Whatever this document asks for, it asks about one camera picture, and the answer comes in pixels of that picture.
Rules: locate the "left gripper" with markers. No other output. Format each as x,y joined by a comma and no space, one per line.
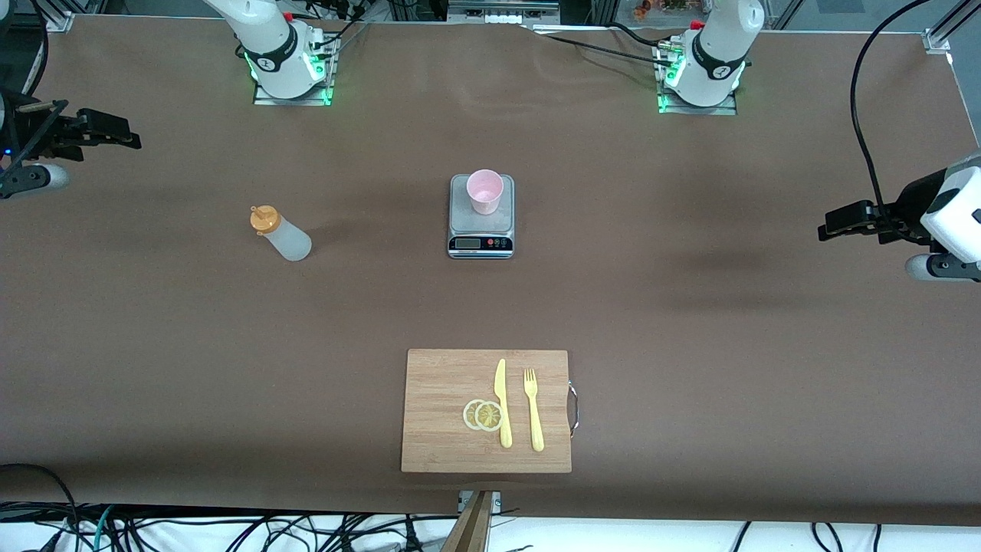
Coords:
906,205

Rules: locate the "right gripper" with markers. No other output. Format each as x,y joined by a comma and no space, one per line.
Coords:
40,130

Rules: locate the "translucent sauce bottle orange cap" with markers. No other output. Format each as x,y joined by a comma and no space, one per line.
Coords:
290,241

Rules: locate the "pink plastic cup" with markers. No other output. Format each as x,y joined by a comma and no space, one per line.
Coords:
485,190

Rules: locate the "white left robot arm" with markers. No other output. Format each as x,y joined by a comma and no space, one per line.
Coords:
716,54

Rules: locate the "silver digital kitchen scale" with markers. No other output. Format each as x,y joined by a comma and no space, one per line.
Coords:
480,244

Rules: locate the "yellow plastic fork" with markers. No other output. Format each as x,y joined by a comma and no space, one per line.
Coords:
534,418

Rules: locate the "yellow plastic knife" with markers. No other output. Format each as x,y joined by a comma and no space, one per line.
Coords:
503,406

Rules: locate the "lemon slice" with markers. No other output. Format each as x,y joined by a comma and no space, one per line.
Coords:
489,416
467,414

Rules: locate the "aluminium frame corner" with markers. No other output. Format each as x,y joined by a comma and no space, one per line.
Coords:
936,40
60,21

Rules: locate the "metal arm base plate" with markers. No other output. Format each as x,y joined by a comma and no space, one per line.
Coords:
295,100
697,110

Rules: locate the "grey metal rail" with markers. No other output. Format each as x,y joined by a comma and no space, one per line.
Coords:
502,6

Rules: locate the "small metal bracket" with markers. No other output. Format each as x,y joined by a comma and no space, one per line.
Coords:
497,502

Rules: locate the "wooden post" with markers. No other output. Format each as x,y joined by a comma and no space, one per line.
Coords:
471,533

